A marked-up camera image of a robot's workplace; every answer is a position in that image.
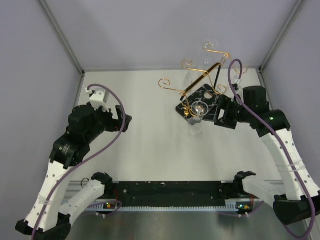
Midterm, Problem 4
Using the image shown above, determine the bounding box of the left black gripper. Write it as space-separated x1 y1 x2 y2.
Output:
85 104 131 143

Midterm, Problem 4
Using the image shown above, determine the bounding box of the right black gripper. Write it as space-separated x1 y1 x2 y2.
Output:
202 94 253 129

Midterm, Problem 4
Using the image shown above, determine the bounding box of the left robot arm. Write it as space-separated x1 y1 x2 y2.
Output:
15 104 132 240

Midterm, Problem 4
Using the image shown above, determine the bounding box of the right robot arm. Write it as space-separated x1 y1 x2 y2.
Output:
208 86 320 226

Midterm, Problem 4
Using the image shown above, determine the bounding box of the gold wire glass rack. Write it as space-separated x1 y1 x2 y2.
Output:
158 41 232 118

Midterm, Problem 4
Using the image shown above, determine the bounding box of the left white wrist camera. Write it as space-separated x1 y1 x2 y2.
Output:
85 87 110 111

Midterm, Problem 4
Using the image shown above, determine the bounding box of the white cable duct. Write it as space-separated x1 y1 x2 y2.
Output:
85 200 253 214

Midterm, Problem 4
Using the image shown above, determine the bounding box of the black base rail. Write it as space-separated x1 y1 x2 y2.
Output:
91 171 258 208

